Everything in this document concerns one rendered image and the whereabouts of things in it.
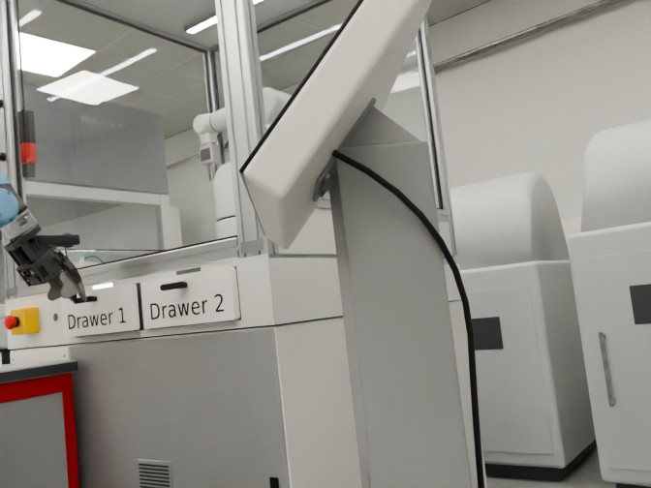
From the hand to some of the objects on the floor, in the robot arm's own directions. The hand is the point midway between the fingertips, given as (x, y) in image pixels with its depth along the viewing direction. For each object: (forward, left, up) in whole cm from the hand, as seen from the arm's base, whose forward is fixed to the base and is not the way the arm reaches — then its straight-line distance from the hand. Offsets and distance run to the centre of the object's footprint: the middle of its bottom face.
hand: (79, 295), depth 154 cm
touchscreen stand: (-50, -81, -90) cm, 131 cm away
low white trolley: (-8, +45, -93) cm, 103 cm away
